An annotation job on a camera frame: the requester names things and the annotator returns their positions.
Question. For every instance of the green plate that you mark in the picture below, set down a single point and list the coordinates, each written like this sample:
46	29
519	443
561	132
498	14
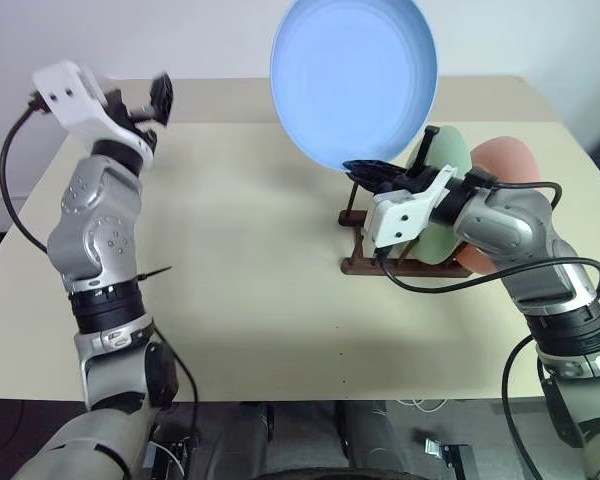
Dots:
450	150

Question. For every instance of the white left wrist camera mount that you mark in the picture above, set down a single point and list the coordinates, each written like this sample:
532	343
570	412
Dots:
75	110

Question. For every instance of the red plate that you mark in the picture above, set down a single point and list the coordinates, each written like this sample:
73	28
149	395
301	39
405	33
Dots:
505	160

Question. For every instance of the black metal floor bracket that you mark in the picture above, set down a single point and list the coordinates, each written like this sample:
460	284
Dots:
450	452

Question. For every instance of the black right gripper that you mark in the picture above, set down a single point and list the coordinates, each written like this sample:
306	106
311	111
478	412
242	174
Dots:
411	181

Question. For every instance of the blue plate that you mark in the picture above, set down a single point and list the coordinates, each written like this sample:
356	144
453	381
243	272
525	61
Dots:
350	80

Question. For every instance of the dark wooden dish rack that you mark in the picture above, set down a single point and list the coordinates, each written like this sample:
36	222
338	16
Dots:
365	267

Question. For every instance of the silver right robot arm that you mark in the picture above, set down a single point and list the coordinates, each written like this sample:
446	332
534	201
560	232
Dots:
505	225

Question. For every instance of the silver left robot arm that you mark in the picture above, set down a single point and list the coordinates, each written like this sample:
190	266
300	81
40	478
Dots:
95	210

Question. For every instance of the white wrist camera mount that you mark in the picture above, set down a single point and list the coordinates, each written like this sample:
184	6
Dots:
75	110
400	215

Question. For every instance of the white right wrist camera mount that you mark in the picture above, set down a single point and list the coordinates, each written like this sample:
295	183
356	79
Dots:
400	215

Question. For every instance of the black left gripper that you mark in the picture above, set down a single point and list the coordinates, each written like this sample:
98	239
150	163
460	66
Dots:
125	117

